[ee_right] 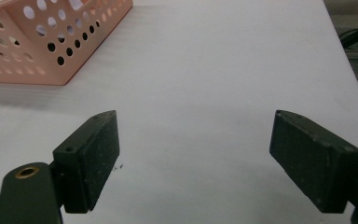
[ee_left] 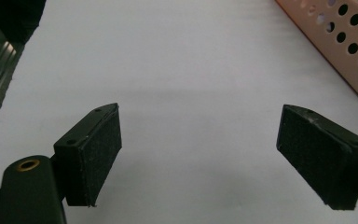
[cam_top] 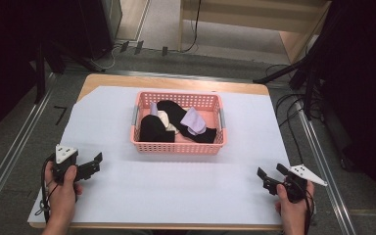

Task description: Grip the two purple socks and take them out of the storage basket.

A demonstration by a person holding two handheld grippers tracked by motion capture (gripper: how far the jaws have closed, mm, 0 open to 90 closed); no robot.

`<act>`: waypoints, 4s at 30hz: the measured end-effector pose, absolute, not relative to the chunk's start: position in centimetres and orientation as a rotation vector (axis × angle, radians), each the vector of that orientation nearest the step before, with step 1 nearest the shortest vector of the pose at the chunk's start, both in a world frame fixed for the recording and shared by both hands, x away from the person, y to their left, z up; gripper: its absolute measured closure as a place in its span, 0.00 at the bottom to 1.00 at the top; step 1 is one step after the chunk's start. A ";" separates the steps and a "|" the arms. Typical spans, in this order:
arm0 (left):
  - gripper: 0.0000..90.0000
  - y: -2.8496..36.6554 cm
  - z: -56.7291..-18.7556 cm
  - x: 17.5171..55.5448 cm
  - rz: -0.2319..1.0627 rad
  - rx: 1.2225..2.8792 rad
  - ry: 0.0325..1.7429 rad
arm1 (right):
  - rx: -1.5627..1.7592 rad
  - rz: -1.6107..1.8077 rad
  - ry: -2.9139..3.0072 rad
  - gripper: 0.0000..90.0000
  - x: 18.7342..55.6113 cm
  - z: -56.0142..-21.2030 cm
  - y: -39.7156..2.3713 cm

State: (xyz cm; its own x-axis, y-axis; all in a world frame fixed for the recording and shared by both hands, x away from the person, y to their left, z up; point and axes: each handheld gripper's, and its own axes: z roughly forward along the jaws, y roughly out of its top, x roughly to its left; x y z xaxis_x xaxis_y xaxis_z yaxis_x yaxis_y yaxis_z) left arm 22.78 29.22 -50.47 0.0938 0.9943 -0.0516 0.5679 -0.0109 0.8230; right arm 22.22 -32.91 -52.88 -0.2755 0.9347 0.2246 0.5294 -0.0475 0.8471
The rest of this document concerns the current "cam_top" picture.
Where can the small lavender sock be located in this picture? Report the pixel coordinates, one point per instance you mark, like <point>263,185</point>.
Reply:
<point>153,108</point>

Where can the light wooden shelf unit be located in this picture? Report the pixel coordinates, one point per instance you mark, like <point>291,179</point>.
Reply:
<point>261,16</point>

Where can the cream white sock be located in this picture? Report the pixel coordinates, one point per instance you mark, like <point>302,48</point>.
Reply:
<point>166,121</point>

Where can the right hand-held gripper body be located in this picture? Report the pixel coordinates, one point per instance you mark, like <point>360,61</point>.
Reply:
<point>296,187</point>

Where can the person's left hand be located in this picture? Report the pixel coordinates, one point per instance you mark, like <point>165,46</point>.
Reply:
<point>62,196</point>

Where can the person's right hand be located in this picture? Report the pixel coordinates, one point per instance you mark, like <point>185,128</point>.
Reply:
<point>292,209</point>

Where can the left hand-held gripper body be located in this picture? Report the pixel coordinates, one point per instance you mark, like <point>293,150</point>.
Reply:
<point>66,156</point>

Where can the metal floor rail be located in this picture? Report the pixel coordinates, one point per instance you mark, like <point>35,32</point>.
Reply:
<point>326,176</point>
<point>9,160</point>

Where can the wooden table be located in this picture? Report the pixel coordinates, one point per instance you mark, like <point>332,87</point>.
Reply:
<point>111,81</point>

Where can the white table mat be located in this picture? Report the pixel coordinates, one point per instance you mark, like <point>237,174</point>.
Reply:
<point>163,186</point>

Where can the dark cabinet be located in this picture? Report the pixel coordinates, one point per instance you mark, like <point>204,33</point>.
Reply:
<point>94,26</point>

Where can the black metal stand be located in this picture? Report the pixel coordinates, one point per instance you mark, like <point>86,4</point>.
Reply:
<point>308,78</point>

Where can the large lavender sock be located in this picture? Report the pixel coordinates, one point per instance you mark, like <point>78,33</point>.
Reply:
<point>194,122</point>

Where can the pink plastic basket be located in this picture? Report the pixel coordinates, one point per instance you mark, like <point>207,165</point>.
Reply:
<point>176,148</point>

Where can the black stand leg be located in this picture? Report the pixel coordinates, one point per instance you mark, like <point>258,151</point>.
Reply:
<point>40,71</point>

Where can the short black sock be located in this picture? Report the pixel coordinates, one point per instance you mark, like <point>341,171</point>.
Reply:
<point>153,130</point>

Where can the long black sock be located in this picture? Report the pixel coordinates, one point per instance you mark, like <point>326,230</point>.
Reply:
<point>176,112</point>

